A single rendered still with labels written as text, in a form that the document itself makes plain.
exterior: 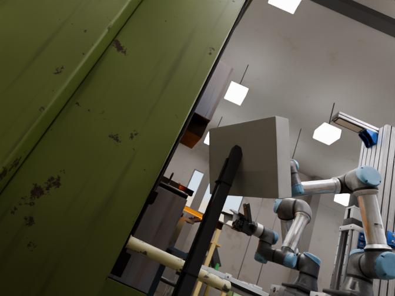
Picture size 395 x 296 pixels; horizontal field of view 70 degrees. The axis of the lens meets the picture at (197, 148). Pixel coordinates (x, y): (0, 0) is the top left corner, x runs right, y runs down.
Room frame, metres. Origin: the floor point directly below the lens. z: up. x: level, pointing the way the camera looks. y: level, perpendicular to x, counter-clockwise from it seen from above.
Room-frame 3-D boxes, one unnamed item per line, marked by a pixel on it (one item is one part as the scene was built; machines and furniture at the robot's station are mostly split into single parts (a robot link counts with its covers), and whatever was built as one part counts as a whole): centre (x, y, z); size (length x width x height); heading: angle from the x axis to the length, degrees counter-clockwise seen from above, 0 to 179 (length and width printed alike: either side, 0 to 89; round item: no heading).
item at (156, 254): (1.18, -0.12, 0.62); 0.44 x 0.05 x 0.05; 98
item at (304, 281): (1.90, -1.02, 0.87); 0.15 x 0.15 x 0.10
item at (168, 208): (1.53, 0.24, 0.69); 0.56 x 0.38 x 0.45; 98
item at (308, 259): (1.91, -1.01, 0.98); 0.13 x 0.12 x 0.14; 48
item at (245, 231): (1.60, -0.42, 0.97); 0.12 x 0.08 x 0.09; 98
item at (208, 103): (1.52, 0.23, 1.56); 0.42 x 0.39 x 0.40; 98
